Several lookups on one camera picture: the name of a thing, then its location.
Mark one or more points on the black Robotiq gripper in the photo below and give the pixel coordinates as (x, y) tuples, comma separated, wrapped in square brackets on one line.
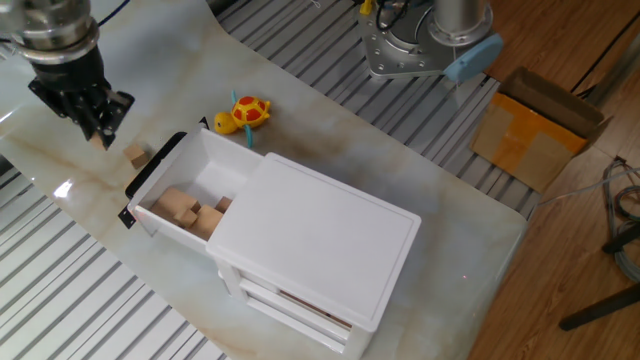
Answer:
[(70, 75)]

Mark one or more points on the small wooden block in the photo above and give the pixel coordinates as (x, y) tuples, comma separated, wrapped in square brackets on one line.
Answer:
[(97, 142)]

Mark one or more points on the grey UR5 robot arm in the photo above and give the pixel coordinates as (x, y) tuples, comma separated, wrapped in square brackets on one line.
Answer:
[(50, 30)]

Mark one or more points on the white drawer cabinet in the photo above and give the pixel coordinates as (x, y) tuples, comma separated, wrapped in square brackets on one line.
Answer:
[(320, 235)]

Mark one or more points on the yellow turtle bath toy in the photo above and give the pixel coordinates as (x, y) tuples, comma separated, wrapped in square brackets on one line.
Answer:
[(250, 111)]

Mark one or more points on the yellow connector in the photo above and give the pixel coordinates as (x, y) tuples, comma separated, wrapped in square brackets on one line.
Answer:
[(366, 7)]

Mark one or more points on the cardboard box with orange tape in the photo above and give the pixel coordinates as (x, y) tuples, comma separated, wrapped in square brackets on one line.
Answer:
[(525, 140)]

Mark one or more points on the black stand leg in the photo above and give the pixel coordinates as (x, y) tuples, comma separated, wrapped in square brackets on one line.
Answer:
[(622, 239), (600, 307)]

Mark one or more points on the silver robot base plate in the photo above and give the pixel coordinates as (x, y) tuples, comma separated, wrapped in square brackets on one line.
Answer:
[(395, 60)]

